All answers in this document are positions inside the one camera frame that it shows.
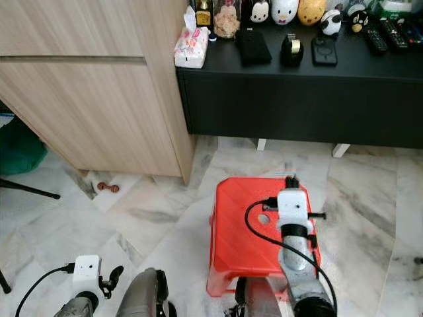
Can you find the silver left robot leg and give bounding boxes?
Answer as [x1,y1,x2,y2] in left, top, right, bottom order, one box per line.
[116,267,176,317]

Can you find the silver robot leg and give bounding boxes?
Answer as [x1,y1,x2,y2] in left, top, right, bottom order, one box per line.
[228,277,286,317]
[116,267,176,317]

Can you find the black low console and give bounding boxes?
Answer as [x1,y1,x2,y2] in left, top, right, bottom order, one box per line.
[176,17,423,159]

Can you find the red plastic stool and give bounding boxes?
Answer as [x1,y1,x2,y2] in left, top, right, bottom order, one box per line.
[206,176,322,299]

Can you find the small brown dumbbell toy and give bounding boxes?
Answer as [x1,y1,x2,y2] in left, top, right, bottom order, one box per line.
[97,182,121,194]

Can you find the silver right robot leg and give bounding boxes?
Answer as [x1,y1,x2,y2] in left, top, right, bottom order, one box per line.
[228,277,286,317]

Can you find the black tripod legs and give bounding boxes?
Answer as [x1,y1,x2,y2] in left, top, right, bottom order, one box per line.
[0,177,61,295]

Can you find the green round seat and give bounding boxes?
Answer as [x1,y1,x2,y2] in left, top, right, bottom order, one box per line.
[0,117,49,177]

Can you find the black tape dispenser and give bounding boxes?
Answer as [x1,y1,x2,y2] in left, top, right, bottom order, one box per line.
[280,33,305,67]

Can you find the black phone case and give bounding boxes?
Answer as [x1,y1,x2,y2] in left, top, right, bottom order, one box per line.
[311,35,338,67]

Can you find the black flat pouch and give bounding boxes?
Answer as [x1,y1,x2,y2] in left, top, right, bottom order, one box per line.
[236,28,272,66]

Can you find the black and white figurine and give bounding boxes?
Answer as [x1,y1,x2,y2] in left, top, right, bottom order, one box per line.
[321,9,344,36]

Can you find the black remote control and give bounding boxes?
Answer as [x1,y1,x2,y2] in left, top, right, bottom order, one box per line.
[397,22,423,46]
[364,26,389,54]
[379,18,410,51]

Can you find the pink tissue pack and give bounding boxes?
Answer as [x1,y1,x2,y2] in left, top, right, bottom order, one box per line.
[174,5,210,69]

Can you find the white round plush toy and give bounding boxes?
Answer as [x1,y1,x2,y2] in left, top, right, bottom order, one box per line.
[270,0,300,26]

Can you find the yellow round plush toy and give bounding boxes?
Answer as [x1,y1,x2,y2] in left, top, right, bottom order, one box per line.
[297,0,328,27]

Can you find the red lidded snack jar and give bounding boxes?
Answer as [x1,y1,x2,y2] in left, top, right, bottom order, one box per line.
[213,0,241,40]

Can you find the black mouse plush toy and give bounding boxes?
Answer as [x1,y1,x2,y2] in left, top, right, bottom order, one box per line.
[250,0,271,25]

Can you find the small black figurine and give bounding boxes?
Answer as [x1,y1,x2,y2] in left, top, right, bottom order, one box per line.
[346,4,370,34]

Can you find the gold and blue trophy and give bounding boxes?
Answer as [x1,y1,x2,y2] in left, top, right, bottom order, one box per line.
[194,0,214,29]

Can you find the light wood cabinet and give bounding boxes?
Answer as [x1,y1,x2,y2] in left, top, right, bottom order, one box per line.
[0,0,199,186]

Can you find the green and white box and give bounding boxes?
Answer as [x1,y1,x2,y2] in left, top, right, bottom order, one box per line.
[373,0,412,20]

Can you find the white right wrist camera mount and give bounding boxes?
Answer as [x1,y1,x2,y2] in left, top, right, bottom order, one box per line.
[277,188,311,228]

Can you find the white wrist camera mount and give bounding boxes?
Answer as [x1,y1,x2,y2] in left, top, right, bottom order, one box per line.
[277,188,311,228]
[73,255,102,295]

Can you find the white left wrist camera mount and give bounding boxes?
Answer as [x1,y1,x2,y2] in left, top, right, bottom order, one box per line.
[73,255,102,295]

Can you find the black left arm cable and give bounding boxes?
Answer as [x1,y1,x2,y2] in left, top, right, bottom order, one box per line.
[15,264,77,317]

